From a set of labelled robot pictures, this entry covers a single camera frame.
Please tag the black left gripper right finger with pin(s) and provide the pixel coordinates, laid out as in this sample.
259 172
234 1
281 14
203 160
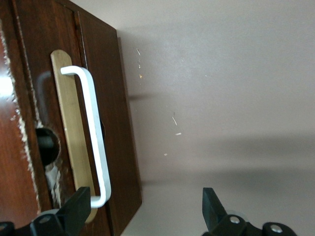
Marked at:
214 214

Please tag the dark brown wooden cabinet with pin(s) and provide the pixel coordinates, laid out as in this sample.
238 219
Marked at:
115 123

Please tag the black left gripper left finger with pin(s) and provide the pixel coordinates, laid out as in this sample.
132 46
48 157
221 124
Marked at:
71 211

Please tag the wooden drawer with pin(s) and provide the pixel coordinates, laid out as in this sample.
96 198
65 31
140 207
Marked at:
49 73

